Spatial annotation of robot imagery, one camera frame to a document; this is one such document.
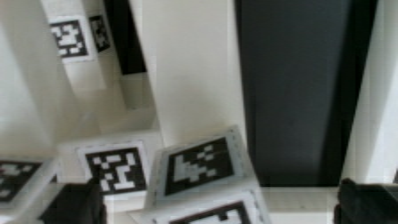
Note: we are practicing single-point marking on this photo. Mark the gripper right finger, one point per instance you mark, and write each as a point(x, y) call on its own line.
point(366, 203)

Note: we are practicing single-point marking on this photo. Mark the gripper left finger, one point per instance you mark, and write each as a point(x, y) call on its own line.
point(76, 207)

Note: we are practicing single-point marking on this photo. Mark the white tagged leg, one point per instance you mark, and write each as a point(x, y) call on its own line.
point(202, 189)

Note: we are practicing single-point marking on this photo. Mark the white chair back frame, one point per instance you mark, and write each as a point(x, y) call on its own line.
point(71, 105)

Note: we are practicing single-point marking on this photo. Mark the white tagged leg cube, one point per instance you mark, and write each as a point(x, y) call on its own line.
point(26, 173)

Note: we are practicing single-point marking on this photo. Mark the white U-shaped fence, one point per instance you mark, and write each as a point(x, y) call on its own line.
point(326, 118)

